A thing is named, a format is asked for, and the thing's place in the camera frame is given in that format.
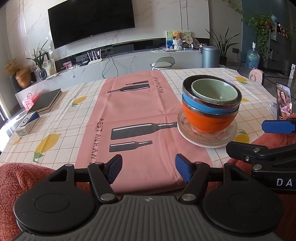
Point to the hanging vine plant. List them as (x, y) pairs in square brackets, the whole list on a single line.
[(262, 27)]

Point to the plant in blue vase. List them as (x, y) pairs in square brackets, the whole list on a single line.
[(42, 73)]

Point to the pink laptop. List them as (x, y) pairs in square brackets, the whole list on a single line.
[(169, 49)]

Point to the orange steel bowl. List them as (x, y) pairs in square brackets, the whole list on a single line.
[(208, 123)]

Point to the decorative plate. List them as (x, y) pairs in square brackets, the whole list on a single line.
[(196, 43)]

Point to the potted long leaf plant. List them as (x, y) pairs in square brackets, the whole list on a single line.
[(223, 48)]

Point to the white marble tv cabinet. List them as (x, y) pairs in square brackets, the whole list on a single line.
[(136, 62)]

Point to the round hand fan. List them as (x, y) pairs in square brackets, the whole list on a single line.
[(188, 39)]

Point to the checked lemon print tablecloth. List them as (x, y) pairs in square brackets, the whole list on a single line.
[(138, 104)]

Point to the grey trash can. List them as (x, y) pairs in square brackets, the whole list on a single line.
[(210, 56)]

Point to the green ceramic bowl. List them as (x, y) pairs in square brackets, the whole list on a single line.
[(212, 89)]

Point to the smartphone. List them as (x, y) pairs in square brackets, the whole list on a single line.
[(284, 102)]

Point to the white photo frame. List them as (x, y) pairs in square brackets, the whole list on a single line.
[(49, 66)]

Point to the patterned clear glass plate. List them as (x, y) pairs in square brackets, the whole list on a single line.
[(185, 125)]

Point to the plain clear glass plate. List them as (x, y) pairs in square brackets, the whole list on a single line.
[(188, 136)]

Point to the white rolling stool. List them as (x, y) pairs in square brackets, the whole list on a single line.
[(163, 63)]

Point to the black television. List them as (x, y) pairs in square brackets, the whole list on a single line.
[(92, 20)]

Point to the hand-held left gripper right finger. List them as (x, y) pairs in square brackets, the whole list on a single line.
[(182, 168)]

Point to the teddy bear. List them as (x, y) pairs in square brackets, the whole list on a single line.
[(177, 39)]

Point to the dried flowers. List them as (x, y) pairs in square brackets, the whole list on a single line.
[(12, 66)]

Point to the white router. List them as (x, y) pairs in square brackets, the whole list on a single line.
[(94, 61)]

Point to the dark shelf unit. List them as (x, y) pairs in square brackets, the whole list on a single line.
[(281, 48)]

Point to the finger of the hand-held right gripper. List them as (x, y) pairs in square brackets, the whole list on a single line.
[(242, 151), (275, 127)]

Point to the blue water jug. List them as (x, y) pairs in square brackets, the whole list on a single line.
[(252, 59)]

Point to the black hardcover book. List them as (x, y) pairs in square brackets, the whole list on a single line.
[(45, 100)]

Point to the landscape painting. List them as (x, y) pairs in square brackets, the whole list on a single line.
[(168, 39)]

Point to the blue steel bowl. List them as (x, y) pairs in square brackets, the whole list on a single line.
[(208, 110)]

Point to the brown round vase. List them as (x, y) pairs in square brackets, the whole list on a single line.
[(23, 78)]

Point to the pink heater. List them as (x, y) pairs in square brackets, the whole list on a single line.
[(256, 76)]

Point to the blue and white box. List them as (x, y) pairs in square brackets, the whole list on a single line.
[(25, 125)]

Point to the red fleece cloth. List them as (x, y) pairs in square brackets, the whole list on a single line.
[(18, 176)]

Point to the small pink photo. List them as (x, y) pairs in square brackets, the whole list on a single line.
[(67, 64)]

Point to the white fruit print plate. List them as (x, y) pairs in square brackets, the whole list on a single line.
[(208, 146)]

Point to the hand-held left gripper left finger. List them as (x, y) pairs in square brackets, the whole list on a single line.
[(114, 168)]

